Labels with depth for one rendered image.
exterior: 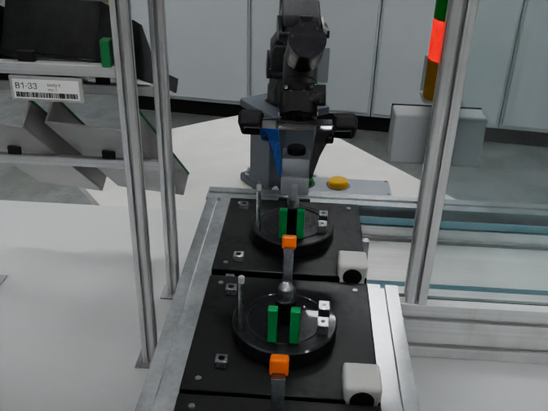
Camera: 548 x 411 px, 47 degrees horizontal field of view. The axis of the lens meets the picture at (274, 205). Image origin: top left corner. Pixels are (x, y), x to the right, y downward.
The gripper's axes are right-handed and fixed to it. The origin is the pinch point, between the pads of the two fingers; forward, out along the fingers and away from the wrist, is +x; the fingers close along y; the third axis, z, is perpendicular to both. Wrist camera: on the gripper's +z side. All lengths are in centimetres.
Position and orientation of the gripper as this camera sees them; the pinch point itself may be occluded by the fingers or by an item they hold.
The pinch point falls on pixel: (296, 156)
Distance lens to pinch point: 100.1
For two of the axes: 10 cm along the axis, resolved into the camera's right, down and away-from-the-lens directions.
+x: -0.6, 9.8, -1.7
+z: -0.4, -1.7, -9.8
